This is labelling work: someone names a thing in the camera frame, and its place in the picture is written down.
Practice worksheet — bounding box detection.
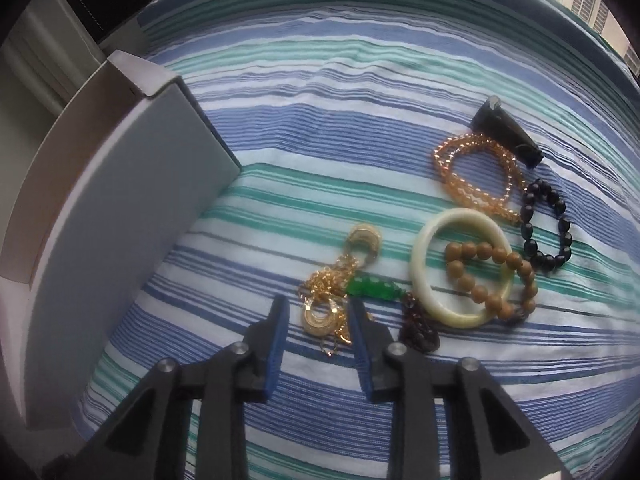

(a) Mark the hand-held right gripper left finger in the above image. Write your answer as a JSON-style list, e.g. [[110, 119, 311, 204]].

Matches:
[[75, 294, 291, 480]]

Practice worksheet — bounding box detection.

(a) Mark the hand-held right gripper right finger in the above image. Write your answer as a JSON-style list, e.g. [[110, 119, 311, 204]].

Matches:
[[347, 299, 571, 480]]

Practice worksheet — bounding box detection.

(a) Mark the gold chain necklace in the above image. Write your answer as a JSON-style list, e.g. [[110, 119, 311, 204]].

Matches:
[[298, 225, 383, 358]]

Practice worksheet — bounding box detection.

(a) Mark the green jade pendant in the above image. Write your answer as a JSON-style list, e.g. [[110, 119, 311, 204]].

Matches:
[[345, 274, 403, 302]]

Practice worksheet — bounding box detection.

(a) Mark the white jade bangle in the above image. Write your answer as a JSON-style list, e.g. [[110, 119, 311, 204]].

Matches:
[[411, 208, 516, 330]]

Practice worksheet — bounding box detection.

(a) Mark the wooden bead bracelet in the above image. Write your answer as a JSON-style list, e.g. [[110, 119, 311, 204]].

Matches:
[[445, 241, 538, 322]]

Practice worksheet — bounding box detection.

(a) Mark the amber bead necklace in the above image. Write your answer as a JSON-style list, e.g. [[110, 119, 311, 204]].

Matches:
[[432, 132, 528, 226]]

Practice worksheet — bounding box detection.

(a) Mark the black bead bracelet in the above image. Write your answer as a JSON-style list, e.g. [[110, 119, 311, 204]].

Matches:
[[520, 178, 573, 269]]

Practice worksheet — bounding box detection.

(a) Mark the white cardboard box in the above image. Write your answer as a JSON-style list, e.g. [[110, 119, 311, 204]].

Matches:
[[0, 50, 242, 431]]

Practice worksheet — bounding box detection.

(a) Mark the striped bedsheet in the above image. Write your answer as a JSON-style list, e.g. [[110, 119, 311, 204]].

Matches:
[[75, 0, 640, 480]]

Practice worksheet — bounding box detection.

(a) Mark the black plastic clip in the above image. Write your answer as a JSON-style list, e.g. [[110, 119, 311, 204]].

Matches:
[[470, 97, 543, 168]]

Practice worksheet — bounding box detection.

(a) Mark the white curtain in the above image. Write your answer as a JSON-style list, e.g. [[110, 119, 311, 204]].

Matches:
[[0, 0, 111, 121]]

